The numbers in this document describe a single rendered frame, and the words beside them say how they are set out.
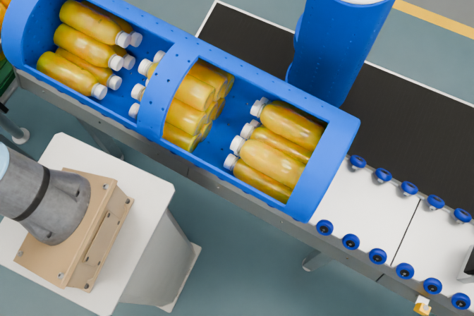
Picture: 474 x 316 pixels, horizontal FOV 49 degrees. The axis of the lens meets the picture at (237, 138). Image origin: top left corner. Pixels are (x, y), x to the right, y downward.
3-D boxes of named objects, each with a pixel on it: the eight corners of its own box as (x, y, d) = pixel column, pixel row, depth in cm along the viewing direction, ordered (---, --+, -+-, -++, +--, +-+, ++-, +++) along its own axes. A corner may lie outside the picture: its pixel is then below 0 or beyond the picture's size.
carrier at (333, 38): (352, 65, 240) (290, 52, 242) (412, -66, 157) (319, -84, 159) (341, 122, 232) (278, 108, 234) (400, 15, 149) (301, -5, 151)
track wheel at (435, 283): (445, 288, 129) (446, 282, 130) (428, 278, 129) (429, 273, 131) (436, 298, 131) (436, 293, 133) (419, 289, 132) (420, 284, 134)
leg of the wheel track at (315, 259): (311, 274, 226) (338, 259, 166) (299, 266, 227) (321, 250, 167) (317, 262, 227) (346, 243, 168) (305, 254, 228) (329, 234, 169)
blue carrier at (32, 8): (300, 231, 137) (314, 215, 110) (28, 82, 151) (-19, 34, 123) (348, 140, 144) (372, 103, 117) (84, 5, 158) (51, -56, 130)
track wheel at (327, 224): (335, 228, 133) (336, 223, 135) (319, 219, 134) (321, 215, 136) (328, 240, 136) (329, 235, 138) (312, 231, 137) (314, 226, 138)
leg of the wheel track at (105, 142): (119, 166, 241) (81, 118, 181) (108, 160, 242) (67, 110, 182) (126, 155, 242) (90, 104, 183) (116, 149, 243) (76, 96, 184)
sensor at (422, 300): (422, 315, 135) (429, 315, 131) (412, 310, 136) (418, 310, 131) (434, 288, 137) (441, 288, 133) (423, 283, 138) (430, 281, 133)
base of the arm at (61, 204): (56, 258, 100) (10, 240, 94) (32, 226, 112) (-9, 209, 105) (101, 191, 102) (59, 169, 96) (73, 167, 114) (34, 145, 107)
